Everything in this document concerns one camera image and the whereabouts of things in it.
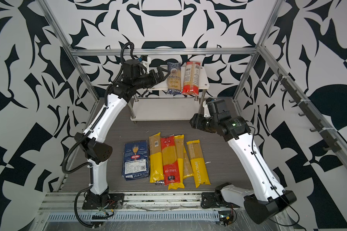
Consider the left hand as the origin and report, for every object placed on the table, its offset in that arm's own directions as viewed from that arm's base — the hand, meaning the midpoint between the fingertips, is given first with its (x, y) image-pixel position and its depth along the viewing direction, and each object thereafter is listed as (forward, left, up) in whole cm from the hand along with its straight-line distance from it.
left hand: (164, 71), depth 73 cm
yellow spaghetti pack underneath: (-18, -8, -38) cm, 43 cm away
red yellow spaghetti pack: (-39, -2, -38) cm, 54 cm away
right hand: (-21, -14, -13) cm, 28 cm away
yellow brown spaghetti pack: (-38, +6, -37) cm, 53 cm away
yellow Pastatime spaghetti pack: (-34, -18, -41) cm, 56 cm away
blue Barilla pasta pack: (-30, +18, -36) cm, 51 cm away
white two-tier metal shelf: (+6, +16, -35) cm, 39 cm away
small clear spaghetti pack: (-37, -11, -41) cm, 56 cm away
